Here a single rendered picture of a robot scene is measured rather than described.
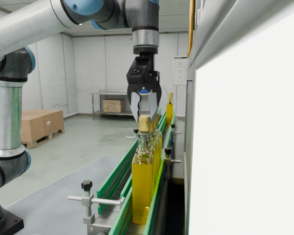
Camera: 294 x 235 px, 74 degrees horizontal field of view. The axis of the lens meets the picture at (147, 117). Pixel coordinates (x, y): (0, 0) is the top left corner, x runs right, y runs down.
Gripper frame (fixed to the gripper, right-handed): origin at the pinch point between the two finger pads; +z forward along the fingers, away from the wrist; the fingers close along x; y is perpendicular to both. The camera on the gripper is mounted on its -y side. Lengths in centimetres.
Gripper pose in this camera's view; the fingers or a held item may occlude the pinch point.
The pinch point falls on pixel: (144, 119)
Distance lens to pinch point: 57.2
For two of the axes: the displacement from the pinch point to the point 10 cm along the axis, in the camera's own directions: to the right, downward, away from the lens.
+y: 2.0, -1.8, 9.6
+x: -9.8, -0.3, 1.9
